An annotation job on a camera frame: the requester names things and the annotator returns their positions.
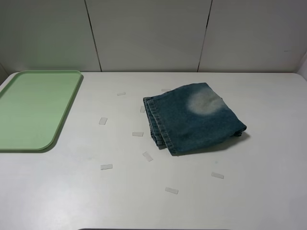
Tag children's blue denim shorts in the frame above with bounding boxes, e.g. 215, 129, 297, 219
143, 82, 247, 156

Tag light green plastic tray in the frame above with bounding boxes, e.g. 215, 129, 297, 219
0, 70, 83, 151

